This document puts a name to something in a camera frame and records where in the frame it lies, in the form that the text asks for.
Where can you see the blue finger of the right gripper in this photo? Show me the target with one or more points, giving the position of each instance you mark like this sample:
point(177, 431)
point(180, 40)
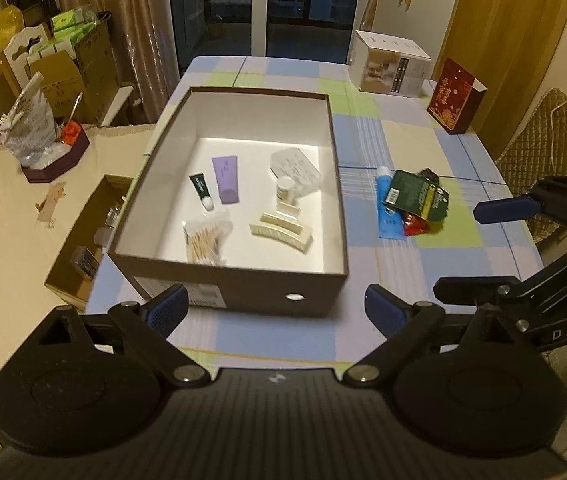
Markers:
point(506, 210)
point(471, 289)

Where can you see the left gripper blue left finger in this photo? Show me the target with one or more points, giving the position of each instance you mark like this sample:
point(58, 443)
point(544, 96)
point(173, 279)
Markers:
point(165, 312)

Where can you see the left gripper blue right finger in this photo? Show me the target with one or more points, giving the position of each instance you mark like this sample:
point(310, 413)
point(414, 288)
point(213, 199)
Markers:
point(387, 312)

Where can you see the red snack packet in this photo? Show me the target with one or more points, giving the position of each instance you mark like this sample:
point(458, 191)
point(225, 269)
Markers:
point(414, 225)

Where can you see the green blister card package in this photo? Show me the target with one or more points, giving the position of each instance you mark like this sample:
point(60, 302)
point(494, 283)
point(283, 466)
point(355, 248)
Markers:
point(418, 195)

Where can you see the bag of cotton swabs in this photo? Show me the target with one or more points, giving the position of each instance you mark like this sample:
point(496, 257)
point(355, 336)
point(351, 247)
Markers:
point(205, 237)

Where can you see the cream plastic hair claw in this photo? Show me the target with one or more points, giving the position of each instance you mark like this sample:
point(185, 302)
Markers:
point(283, 224)

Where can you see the small black cream tube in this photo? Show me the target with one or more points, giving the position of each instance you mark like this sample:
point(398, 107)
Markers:
point(199, 183)

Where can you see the purple cleanser tube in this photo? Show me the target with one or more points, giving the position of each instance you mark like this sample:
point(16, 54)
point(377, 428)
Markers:
point(226, 175)

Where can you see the white pill bottle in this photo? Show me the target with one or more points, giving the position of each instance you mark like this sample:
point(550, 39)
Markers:
point(285, 190)

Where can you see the clear box of floss picks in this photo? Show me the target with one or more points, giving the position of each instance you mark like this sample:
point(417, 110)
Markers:
point(293, 163)

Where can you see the open cardboard floor box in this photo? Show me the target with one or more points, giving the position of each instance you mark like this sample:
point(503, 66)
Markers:
point(73, 273)

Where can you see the quilted tan chair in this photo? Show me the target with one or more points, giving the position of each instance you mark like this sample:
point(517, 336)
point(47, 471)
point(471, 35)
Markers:
point(540, 149)

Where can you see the dark red gift box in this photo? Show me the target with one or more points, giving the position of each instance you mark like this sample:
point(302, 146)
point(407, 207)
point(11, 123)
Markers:
point(456, 98)

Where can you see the brown cardboard storage box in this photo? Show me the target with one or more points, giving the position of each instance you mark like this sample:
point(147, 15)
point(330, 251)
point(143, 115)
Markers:
point(239, 200)

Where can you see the white product carton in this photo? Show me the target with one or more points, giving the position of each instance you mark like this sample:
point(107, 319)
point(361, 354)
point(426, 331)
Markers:
point(386, 64)

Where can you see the dark red octagonal tray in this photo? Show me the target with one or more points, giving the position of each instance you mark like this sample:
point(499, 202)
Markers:
point(61, 156)

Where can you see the crumpled silver plastic bag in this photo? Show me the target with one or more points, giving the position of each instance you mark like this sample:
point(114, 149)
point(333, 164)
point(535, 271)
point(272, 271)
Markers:
point(29, 128)

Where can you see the stacked cardboard boxes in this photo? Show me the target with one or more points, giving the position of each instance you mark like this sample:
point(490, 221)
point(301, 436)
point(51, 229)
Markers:
point(75, 58)

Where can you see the beige curtain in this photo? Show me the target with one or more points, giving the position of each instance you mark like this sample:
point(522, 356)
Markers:
point(143, 46)

